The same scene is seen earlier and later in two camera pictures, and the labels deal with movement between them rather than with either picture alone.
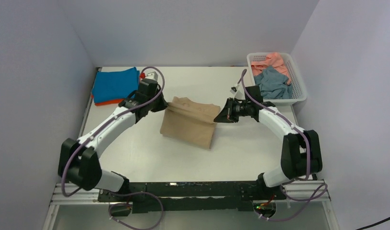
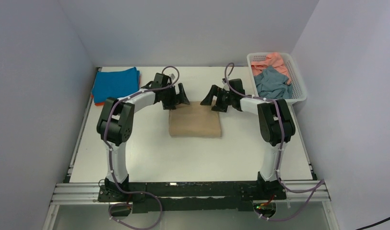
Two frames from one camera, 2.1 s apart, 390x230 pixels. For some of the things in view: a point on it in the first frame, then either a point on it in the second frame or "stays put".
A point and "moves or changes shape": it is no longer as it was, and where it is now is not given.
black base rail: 188,197 stays put
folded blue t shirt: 110,86 stays put
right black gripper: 223,116 to 215,91
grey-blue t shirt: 272,85 stays put
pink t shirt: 274,60 stays put
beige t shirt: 189,122 moves or changes shape
